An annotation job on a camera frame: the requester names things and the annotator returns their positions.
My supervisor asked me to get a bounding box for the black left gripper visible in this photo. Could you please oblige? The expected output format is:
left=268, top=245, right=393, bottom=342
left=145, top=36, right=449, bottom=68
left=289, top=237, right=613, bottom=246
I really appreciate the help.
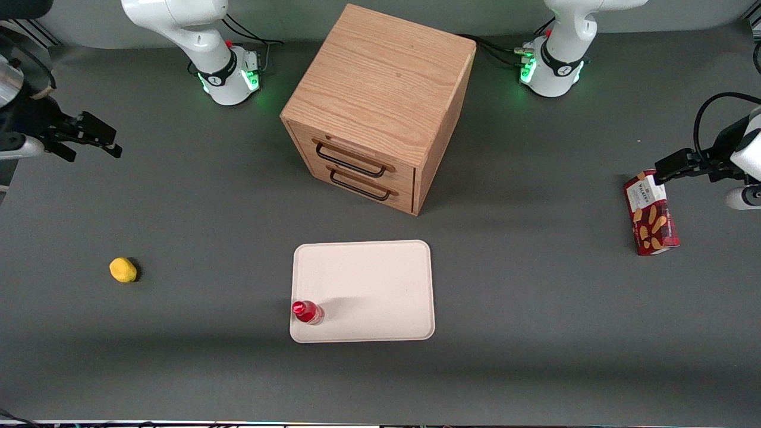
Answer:
left=653, top=115, right=751, bottom=186

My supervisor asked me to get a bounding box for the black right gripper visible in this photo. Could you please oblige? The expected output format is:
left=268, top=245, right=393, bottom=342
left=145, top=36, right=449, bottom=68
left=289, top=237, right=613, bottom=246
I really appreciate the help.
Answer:
left=11, top=94, right=124, bottom=163

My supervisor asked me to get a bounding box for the red coke bottle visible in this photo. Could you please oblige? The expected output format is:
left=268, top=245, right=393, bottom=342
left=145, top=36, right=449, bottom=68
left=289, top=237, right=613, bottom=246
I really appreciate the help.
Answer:
left=291, top=300, right=326, bottom=326

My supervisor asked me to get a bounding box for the cream plastic tray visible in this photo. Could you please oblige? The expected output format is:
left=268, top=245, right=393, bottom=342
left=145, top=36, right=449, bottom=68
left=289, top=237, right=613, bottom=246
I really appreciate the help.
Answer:
left=290, top=240, right=436, bottom=344

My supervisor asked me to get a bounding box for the red tartan shortbread box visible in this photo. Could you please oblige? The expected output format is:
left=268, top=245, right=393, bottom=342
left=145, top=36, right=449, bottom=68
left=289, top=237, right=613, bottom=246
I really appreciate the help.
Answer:
left=623, top=169, right=681, bottom=257

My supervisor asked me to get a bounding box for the yellow lemon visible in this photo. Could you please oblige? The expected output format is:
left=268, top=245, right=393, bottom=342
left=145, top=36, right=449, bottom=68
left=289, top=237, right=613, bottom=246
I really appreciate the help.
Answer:
left=109, top=257, right=139, bottom=284

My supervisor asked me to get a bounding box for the dark grey table mat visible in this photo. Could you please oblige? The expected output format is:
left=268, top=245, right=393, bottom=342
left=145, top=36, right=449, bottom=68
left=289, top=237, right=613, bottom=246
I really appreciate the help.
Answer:
left=0, top=23, right=761, bottom=424

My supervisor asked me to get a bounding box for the wooden drawer cabinet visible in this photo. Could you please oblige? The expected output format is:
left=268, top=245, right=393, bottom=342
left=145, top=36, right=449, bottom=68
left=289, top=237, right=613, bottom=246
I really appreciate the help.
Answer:
left=280, top=3, right=477, bottom=216

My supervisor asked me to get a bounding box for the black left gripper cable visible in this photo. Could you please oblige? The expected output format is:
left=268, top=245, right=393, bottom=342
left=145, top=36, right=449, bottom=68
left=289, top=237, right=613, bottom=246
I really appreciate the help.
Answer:
left=693, top=92, right=761, bottom=170

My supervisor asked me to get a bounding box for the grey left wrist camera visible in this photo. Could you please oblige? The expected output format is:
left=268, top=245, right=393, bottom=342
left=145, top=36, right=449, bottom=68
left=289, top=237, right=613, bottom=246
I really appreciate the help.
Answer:
left=725, top=185, right=761, bottom=210

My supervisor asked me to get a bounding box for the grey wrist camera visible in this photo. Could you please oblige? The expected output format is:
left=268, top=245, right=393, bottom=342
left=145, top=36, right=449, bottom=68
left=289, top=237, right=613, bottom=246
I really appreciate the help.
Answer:
left=0, top=133, right=46, bottom=161
left=725, top=185, right=761, bottom=210

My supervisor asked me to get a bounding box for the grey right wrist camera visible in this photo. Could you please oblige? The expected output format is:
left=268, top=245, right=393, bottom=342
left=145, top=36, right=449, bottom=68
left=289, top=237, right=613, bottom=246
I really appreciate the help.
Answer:
left=0, top=133, right=46, bottom=161

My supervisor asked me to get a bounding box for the aluminium frame rail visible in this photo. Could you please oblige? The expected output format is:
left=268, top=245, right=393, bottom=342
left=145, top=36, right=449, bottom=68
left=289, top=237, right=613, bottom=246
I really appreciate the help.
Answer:
left=11, top=17, right=62, bottom=49

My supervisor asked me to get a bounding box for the black right arm base cable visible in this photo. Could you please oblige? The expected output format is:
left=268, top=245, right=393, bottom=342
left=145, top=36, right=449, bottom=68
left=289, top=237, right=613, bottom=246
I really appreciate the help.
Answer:
left=223, top=10, right=284, bottom=48

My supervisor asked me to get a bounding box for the black arm base cable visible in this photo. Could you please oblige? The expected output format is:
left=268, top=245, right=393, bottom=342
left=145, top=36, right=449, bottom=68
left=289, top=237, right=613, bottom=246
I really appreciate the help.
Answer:
left=223, top=10, right=284, bottom=48
left=457, top=33, right=534, bottom=68

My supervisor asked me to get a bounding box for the black left arm base cable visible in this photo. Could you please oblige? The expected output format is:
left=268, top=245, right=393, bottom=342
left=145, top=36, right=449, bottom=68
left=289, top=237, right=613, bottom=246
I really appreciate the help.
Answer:
left=457, top=33, right=534, bottom=68

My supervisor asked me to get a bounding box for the wooden drawer with black handle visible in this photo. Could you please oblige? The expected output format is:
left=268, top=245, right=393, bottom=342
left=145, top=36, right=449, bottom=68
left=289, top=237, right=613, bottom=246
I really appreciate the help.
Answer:
left=304, top=159, right=416, bottom=214
left=290, top=122, right=416, bottom=186

